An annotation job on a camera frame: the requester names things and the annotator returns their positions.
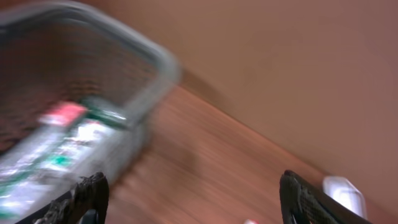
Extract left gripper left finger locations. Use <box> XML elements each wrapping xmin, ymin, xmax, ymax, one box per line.
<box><xmin>17</xmin><ymin>172</ymin><xmax>109</xmax><ymax>224</ymax></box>

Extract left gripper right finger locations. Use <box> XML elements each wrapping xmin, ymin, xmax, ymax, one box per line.
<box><xmin>279</xmin><ymin>170</ymin><xmax>371</xmax><ymax>224</ymax></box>

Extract red slim stick packet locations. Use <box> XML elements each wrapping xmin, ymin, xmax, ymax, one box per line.
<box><xmin>243</xmin><ymin>219</ymin><xmax>258</xmax><ymax>224</ymax></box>

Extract white barcode scanner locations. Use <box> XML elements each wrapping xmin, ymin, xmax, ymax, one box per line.
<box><xmin>323</xmin><ymin>176</ymin><xmax>368</xmax><ymax>220</ymax></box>

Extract green white snack pack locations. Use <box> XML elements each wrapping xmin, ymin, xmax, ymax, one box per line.
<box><xmin>1</xmin><ymin>119</ymin><xmax>115</xmax><ymax>222</ymax></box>
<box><xmin>1</xmin><ymin>126</ymin><xmax>68</xmax><ymax>185</ymax></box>

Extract red juice carton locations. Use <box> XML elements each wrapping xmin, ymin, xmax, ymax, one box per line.
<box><xmin>39</xmin><ymin>101</ymin><xmax>88</xmax><ymax>127</ymax></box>

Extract dark green box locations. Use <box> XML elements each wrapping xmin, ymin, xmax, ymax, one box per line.
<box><xmin>80</xmin><ymin>96</ymin><xmax>128</xmax><ymax>129</ymax></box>

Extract grey plastic mesh basket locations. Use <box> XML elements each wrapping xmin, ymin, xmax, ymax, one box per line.
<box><xmin>0</xmin><ymin>0</ymin><xmax>183</xmax><ymax>218</ymax></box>

